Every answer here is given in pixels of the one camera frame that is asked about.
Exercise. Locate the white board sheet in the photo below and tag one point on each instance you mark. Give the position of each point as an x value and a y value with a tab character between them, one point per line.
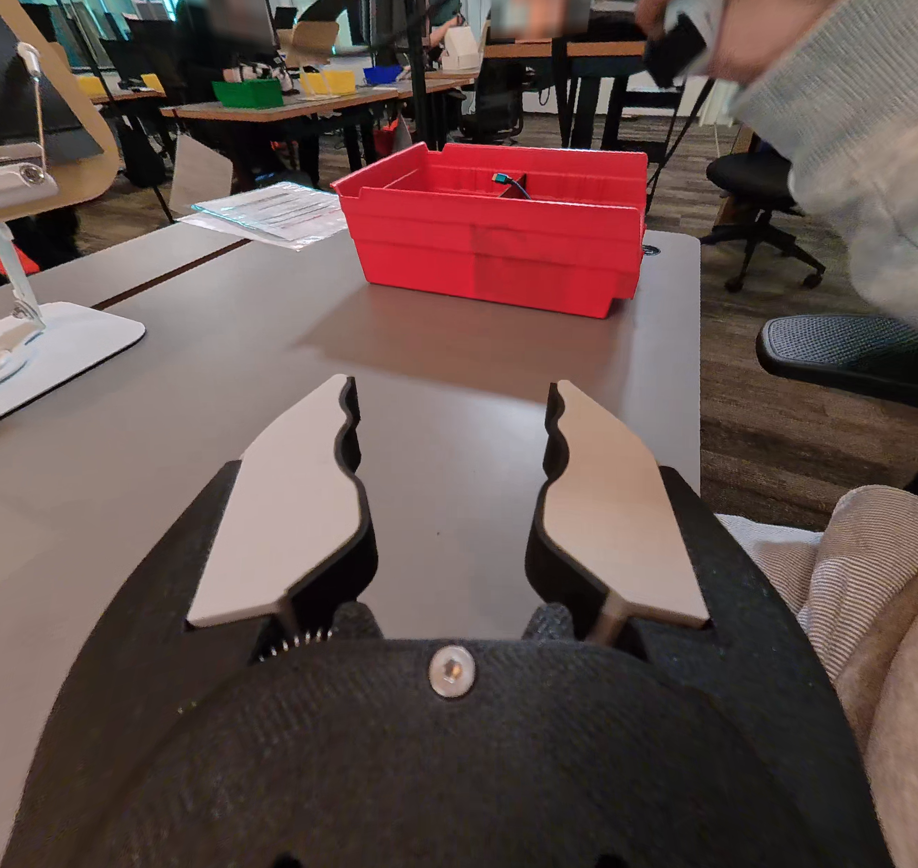
204	176

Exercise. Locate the yellow plastic bin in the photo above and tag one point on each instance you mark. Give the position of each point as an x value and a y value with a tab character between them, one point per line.
328	83

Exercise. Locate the curved wooden panel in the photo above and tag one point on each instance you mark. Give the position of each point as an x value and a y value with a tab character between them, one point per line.
93	158

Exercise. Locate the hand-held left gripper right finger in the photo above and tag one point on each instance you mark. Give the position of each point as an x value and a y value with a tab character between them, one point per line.
617	524

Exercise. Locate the person's right forearm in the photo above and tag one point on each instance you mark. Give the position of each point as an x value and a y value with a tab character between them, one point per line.
853	165

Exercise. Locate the grey desk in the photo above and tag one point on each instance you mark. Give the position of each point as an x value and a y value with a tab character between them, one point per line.
215	351

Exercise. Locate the green plastic bin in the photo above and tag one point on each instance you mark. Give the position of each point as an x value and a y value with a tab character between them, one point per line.
247	93

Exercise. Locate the blue plastic bin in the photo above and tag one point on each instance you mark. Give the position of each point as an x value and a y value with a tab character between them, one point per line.
381	74

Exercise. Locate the person's right hand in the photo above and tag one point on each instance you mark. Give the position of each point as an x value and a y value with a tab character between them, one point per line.
782	0

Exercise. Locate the white box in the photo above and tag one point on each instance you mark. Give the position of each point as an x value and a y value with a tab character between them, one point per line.
460	50

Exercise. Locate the papers in clear sleeve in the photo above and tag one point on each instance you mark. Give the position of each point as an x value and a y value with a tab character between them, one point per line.
272	212

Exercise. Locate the wooden table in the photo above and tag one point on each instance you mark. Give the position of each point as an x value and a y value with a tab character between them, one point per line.
574	50
301	106

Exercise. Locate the black mesh office chair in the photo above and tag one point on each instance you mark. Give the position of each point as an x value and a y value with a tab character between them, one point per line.
839	351

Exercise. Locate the cardboard box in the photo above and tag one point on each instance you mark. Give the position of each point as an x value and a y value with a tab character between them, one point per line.
308	43

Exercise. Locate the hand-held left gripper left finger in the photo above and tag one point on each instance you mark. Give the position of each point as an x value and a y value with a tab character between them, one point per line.
287	524

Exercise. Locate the red plastic bin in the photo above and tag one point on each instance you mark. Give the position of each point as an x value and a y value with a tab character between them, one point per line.
488	258

